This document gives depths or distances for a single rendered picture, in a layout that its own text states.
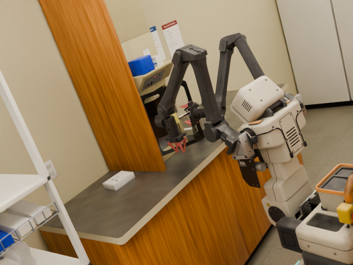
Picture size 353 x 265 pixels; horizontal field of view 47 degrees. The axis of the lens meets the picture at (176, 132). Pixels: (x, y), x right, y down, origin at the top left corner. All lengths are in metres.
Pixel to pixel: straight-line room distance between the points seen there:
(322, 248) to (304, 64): 3.71
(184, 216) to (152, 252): 0.30
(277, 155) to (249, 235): 1.10
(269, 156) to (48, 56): 1.45
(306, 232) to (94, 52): 1.47
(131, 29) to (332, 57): 3.15
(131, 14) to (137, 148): 0.80
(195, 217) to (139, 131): 0.59
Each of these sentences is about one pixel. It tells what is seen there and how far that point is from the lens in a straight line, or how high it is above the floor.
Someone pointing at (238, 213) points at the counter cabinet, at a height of 0.43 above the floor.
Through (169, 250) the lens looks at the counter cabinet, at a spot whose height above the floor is 0.65.
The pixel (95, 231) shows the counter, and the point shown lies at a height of 0.94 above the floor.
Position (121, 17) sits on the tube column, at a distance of 2.48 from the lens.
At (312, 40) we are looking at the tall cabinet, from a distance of 5.20.
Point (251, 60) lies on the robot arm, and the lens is 2.24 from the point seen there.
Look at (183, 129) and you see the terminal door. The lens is 2.53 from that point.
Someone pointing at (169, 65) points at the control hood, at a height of 1.49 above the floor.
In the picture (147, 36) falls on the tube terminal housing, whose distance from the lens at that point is 2.60.
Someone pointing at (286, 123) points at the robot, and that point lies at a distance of 1.93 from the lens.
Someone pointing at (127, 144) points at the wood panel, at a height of 1.13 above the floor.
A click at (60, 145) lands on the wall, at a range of 2.61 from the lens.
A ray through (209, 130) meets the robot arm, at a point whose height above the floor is 1.26.
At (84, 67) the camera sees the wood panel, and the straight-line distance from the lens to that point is 2.53.
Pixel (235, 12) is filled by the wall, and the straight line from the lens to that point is 4.39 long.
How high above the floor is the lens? 1.86
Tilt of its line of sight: 18 degrees down
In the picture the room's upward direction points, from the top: 19 degrees counter-clockwise
